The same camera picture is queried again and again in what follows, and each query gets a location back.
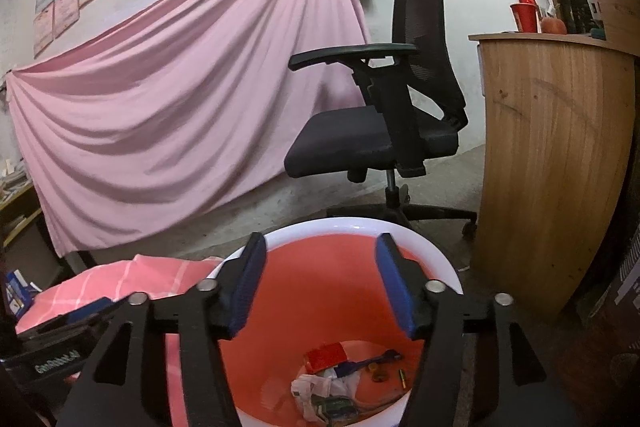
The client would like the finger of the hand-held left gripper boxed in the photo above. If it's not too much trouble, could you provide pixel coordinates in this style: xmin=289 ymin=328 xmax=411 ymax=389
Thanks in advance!
xmin=17 ymin=296 xmax=118 ymax=339

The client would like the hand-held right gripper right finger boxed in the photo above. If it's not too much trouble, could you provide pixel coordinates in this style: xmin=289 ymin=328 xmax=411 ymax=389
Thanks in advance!
xmin=375 ymin=233 xmax=576 ymax=427

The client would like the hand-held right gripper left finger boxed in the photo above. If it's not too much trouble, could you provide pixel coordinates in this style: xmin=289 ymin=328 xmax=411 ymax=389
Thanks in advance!
xmin=65 ymin=232 xmax=268 ymax=427

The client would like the orange bucket with white rim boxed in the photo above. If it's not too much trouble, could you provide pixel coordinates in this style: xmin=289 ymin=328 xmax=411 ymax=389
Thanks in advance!
xmin=165 ymin=217 xmax=463 ymax=427

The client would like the blue wrapper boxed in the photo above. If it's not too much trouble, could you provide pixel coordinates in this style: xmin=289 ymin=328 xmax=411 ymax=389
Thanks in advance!
xmin=340 ymin=349 xmax=403 ymax=375

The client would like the white sachet wrapper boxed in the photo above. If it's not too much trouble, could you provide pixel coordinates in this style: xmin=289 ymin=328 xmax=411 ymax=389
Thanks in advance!
xmin=327 ymin=364 xmax=360 ymax=395

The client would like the white toothpaste tube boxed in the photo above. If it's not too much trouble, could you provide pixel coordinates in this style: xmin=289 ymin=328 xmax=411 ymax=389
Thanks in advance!
xmin=291 ymin=373 xmax=333 ymax=420

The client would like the pink checkered blanket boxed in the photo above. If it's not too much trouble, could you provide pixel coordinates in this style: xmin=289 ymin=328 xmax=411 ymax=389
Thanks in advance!
xmin=15 ymin=254 xmax=226 ymax=340

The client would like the blue cardboard box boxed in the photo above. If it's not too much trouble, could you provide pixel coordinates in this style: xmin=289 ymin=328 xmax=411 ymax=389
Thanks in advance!
xmin=4 ymin=269 xmax=43 ymax=320

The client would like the wooden shelf unit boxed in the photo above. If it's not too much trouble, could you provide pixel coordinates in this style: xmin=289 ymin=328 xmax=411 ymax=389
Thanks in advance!
xmin=0 ymin=182 xmax=48 ymax=258

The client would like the stack of books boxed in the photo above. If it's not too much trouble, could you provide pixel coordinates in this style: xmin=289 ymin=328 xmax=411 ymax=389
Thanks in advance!
xmin=0 ymin=159 xmax=28 ymax=202

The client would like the black office chair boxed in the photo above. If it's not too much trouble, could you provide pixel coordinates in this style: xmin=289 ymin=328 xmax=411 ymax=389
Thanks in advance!
xmin=284 ymin=0 xmax=478 ymax=240

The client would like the pink hanging sheet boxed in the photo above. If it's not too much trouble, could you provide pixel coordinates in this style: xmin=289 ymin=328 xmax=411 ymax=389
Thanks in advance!
xmin=5 ymin=0 xmax=373 ymax=255

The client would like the wooden cabinet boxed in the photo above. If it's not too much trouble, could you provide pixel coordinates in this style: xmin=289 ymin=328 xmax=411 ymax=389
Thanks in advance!
xmin=468 ymin=32 xmax=636 ymax=320

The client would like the red plastic cup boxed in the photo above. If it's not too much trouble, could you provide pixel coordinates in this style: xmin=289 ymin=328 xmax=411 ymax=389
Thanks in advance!
xmin=510 ymin=3 xmax=540 ymax=34

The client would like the round orange fruit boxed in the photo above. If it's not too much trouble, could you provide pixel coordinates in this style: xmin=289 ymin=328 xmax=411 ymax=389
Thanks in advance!
xmin=539 ymin=16 xmax=568 ymax=36

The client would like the brown wooden board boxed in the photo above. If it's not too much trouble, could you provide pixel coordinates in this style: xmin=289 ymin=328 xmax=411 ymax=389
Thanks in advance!
xmin=586 ymin=0 xmax=640 ymax=58

